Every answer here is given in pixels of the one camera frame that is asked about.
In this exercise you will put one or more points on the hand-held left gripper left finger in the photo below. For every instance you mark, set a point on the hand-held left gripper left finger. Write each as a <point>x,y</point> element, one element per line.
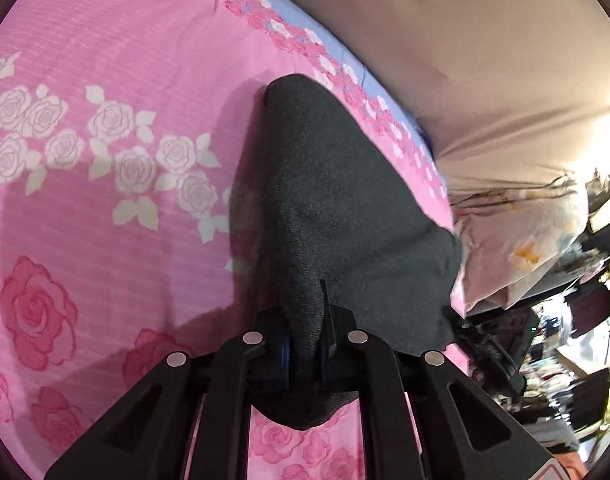
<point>285,360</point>

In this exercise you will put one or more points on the pink rose bedsheet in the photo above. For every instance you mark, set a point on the pink rose bedsheet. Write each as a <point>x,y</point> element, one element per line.
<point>110,235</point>

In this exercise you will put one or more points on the dark grey pants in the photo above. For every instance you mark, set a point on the dark grey pants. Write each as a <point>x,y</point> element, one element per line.
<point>335,200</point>

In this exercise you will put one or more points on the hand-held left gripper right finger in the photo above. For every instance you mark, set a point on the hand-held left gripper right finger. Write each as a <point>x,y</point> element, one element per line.
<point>324,360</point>

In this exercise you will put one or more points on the floral pillow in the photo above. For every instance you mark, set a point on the floral pillow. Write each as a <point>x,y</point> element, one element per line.
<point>510,230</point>

